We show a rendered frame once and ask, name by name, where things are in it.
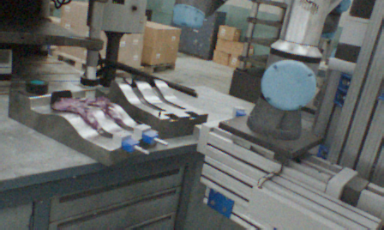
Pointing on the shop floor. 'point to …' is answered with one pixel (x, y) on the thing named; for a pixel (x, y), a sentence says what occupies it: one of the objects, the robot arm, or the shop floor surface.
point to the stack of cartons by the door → (230, 47)
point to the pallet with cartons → (159, 47)
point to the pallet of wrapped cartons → (129, 47)
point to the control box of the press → (121, 13)
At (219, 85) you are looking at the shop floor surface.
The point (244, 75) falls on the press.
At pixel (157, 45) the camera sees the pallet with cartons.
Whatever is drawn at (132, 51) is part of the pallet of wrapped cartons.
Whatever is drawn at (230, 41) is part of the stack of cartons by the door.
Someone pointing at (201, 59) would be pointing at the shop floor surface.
